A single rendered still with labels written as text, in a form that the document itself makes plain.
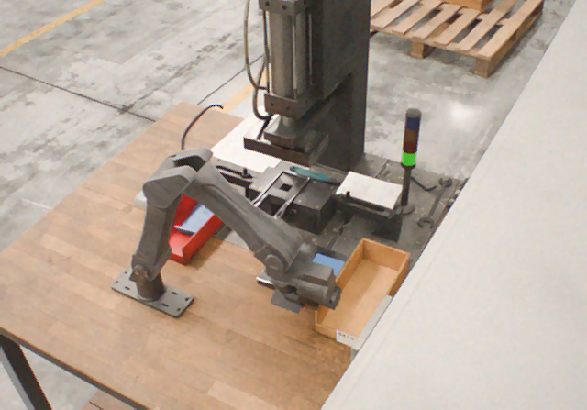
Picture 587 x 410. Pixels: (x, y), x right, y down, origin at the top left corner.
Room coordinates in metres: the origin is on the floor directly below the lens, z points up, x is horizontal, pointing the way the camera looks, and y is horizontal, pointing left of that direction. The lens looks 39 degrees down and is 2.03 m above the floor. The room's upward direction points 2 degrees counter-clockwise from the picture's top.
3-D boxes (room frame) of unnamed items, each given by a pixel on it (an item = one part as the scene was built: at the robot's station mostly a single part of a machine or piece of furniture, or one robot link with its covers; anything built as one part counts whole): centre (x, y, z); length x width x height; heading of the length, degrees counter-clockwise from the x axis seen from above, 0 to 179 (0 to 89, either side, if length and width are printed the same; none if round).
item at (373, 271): (0.97, -0.15, 0.93); 0.25 x 0.13 x 0.08; 151
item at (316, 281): (0.87, -0.01, 1.12); 0.12 x 0.09 x 0.12; 67
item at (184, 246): (1.23, 0.26, 0.93); 0.25 x 0.12 x 0.06; 151
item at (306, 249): (1.06, -0.02, 0.91); 0.17 x 0.16 x 0.02; 61
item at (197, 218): (1.26, 0.24, 0.92); 0.15 x 0.07 x 0.03; 158
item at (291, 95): (1.28, 0.01, 1.37); 0.11 x 0.09 x 0.30; 61
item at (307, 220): (1.28, 0.00, 0.94); 0.20 x 0.10 x 0.07; 61
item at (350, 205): (1.22, -0.17, 0.95); 0.15 x 0.03 x 0.10; 61
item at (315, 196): (1.28, 0.00, 0.98); 0.20 x 0.10 x 0.01; 61
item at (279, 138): (1.35, -0.02, 1.22); 0.26 x 0.18 x 0.30; 151
